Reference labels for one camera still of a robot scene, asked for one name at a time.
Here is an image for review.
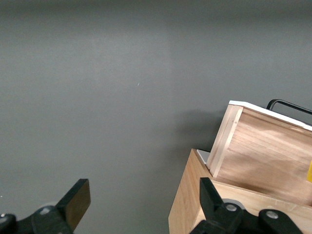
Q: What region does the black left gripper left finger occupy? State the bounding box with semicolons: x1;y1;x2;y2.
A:
0;178;92;234

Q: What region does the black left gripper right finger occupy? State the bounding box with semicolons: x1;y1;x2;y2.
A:
190;177;304;234

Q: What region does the wooden drawer with white front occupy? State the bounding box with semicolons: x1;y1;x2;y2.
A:
206;99;312;208

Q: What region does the black metal drawer handle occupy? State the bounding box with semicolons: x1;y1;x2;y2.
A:
266;98;312;114

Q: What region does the wooden cabinet with white panel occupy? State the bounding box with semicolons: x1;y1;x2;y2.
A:
168;148;312;234

